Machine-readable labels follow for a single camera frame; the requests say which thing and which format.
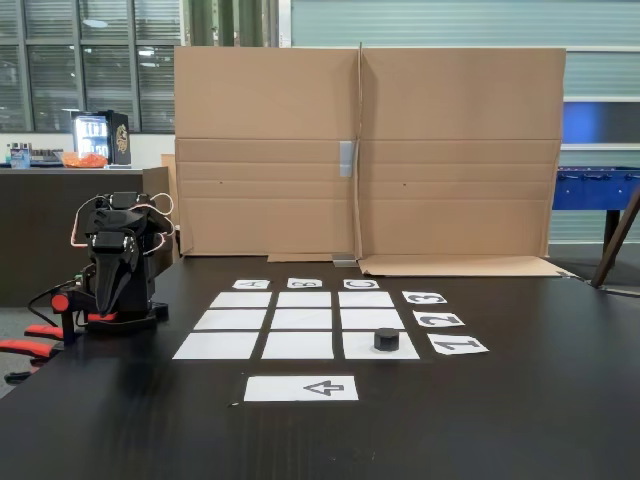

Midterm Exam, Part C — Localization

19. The black round token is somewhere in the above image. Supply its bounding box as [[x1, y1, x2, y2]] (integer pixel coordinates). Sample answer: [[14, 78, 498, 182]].
[[373, 327, 400, 351]]

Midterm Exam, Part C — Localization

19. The dark brown counter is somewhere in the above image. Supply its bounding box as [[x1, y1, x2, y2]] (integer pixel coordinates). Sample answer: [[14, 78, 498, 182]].
[[0, 166, 176, 307]]

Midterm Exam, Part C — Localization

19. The paper sheet number 2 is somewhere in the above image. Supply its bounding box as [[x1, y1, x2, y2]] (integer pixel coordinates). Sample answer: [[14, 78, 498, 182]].
[[412, 311, 466, 328]]

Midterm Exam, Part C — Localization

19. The white paper grid square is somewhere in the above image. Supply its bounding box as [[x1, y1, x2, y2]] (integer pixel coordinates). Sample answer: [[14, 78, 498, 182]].
[[343, 331, 420, 361], [193, 309, 268, 331], [271, 308, 334, 331], [260, 331, 335, 360], [209, 291, 273, 309], [338, 291, 397, 308], [276, 291, 333, 308], [341, 308, 407, 331], [172, 332, 260, 360]]

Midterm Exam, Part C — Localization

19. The red black clamp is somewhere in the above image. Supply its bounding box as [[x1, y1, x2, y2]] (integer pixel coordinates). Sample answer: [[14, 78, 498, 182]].
[[23, 282, 91, 346]]

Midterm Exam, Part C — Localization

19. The bowl of orange snacks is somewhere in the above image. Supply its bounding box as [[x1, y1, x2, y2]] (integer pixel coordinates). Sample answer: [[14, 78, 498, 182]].
[[53, 151, 110, 170]]

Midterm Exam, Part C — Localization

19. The brown cardboard panel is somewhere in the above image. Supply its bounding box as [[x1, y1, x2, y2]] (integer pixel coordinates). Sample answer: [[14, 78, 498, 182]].
[[355, 41, 576, 278], [173, 45, 362, 264]]

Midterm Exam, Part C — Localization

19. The orange handled clamp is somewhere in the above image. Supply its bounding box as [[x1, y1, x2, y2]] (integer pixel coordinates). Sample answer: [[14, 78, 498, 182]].
[[0, 338, 65, 385]]

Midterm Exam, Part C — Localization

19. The brown wooden leg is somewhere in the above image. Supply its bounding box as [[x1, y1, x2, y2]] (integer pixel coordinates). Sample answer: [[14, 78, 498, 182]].
[[591, 189, 640, 288]]

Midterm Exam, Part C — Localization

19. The paper sheet number 3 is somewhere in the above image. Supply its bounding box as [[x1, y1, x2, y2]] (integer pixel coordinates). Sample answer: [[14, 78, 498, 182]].
[[402, 291, 448, 305]]

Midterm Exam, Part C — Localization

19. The black cable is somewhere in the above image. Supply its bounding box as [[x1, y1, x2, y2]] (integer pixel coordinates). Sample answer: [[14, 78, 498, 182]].
[[27, 282, 81, 326]]

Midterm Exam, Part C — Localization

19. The paper sheet number 1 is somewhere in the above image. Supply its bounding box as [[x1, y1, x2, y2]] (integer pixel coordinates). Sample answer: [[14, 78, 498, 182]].
[[427, 336, 490, 356]]

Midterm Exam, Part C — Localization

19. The white arrow paper sheet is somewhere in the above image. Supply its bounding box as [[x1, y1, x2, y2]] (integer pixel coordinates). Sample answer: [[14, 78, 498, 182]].
[[243, 375, 360, 402]]

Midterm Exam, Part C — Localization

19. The black mini fridge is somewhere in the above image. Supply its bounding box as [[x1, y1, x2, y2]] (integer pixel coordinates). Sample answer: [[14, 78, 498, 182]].
[[71, 110, 133, 166]]

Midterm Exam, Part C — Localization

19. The blue foosball table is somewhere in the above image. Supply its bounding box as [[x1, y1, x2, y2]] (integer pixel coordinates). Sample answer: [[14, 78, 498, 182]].
[[552, 166, 640, 251]]

